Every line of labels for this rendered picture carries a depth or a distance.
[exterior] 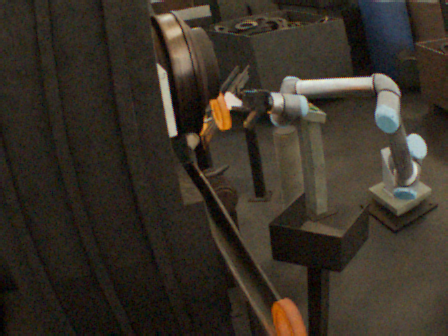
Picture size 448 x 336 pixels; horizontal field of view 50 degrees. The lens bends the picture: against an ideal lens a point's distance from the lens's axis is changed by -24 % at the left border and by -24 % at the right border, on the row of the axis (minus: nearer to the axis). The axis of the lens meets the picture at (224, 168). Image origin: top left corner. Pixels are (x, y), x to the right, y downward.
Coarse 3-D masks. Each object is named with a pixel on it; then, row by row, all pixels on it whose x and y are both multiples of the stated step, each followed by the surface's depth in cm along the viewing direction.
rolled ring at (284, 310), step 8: (272, 304) 140; (280, 304) 133; (288, 304) 132; (272, 312) 142; (280, 312) 134; (288, 312) 129; (296, 312) 129; (280, 320) 141; (288, 320) 128; (296, 320) 128; (280, 328) 141; (288, 328) 141; (296, 328) 127; (304, 328) 127
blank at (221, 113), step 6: (222, 96) 231; (216, 102) 231; (222, 102) 230; (216, 108) 240; (222, 108) 229; (216, 114) 240; (222, 114) 230; (228, 114) 230; (216, 120) 241; (222, 120) 231; (228, 120) 231; (222, 126) 234; (228, 126) 234
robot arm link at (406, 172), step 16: (384, 96) 215; (384, 112) 212; (384, 128) 219; (400, 128) 221; (400, 144) 229; (400, 160) 239; (400, 176) 252; (416, 176) 254; (400, 192) 259; (416, 192) 257
